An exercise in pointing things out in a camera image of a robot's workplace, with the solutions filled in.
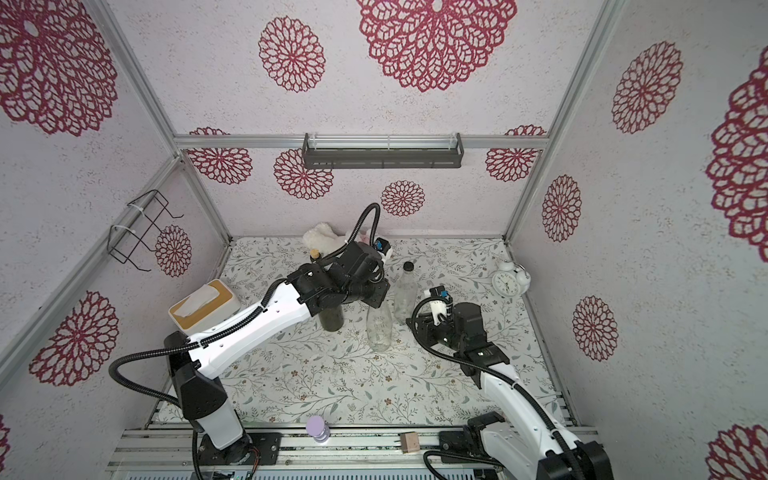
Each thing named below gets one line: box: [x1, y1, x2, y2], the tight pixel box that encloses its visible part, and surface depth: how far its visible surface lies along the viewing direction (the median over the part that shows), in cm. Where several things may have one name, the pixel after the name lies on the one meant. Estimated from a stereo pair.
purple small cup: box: [306, 415, 330, 444], surface depth 71 cm
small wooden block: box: [400, 431, 421, 453], surface depth 74 cm
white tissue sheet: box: [174, 284, 220, 317], surface depth 97 cm
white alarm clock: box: [492, 261, 531, 298], surface depth 99 cm
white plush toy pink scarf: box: [303, 222, 372, 255], surface depth 108 cm
